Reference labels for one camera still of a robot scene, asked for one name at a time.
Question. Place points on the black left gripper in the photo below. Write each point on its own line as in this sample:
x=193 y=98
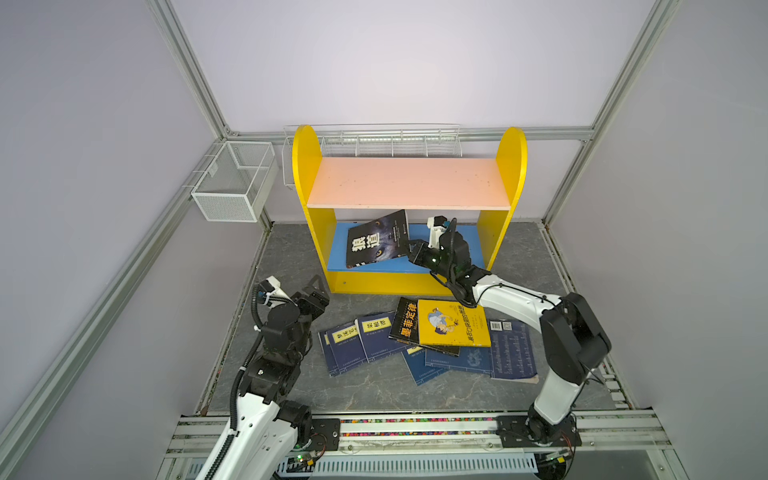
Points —
x=321 y=298

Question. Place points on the navy book text back cover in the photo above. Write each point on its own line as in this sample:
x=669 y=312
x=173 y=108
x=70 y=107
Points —
x=512 y=356

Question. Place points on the white mesh wire basket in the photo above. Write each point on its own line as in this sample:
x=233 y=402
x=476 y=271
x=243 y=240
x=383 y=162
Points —
x=236 y=183

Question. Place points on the navy book leftmost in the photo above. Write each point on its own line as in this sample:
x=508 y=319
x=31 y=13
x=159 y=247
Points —
x=328 y=355

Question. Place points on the navy book lower middle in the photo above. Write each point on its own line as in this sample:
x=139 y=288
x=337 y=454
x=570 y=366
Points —
x=421 y=373

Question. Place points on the black wolf cover book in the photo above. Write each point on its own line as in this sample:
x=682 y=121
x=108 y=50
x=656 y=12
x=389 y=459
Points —
x=378 y=240

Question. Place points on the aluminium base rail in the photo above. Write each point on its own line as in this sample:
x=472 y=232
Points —
x=455 y=443

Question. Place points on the yellow wooden bookshelf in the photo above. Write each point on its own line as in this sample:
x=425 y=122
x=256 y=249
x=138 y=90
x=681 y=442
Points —
x=326 y=185

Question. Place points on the black deer cover book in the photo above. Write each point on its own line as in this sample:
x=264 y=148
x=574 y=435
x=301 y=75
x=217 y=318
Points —
x=406 y=325

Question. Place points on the yellow cartoon cover book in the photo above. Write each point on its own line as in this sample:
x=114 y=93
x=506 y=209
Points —
x=472 y=329

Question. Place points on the blue book white drawing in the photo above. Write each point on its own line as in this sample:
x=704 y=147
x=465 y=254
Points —
x=470 y=359

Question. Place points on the white wire rack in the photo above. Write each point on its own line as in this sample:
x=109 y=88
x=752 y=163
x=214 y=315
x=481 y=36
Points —
x=397 y=140

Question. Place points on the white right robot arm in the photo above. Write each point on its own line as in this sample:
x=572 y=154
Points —
x=575 y=343

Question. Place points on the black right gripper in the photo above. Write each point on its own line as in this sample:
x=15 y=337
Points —
x=417 y=256

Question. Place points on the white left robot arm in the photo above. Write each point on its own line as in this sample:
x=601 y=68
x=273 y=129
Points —
x=264 y=426

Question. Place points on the navy book yellow label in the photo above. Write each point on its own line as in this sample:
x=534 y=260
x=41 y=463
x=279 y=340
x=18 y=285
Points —
x=374 y=333

